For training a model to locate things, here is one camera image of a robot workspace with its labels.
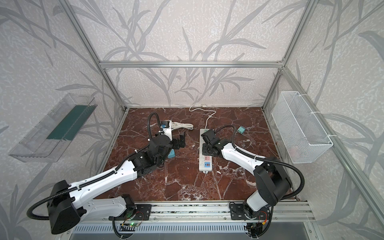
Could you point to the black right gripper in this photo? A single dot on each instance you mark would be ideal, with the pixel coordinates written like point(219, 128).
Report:
point(208, 137)

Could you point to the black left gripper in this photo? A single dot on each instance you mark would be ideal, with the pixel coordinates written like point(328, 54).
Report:
point(179, 141)

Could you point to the teal power strip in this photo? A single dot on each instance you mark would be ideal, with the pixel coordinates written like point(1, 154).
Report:
point(171, 154)

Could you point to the long white power strip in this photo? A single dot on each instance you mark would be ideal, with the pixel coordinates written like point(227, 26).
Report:
point(205, 162)

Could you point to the teal charger plug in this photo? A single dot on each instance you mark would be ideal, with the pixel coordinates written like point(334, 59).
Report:
point(241, 130)

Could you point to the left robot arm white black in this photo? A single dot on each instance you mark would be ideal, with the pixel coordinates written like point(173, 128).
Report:
point(68, 203)

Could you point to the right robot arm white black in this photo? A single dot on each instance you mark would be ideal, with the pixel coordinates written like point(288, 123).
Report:
point(271, 178)

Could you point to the coiled white cable teal strip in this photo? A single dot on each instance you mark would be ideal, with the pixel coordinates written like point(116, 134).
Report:
point(176, 125)

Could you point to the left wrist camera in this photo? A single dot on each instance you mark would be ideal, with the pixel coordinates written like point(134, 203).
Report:
point(166, 128)

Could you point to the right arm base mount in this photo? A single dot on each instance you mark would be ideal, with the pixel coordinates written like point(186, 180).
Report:
point(242, 212)

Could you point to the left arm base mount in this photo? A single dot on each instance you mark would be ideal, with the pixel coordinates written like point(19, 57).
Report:
point(141, 212)

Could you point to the white wire mesh basket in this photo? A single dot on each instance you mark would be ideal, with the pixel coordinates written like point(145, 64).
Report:
point(302, 133)

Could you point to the aluminium frame rail front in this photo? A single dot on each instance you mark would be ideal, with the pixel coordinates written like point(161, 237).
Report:
point(219, 212)

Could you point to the clear plastic wall tray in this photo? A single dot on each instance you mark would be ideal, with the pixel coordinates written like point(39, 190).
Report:
point(50, 138)

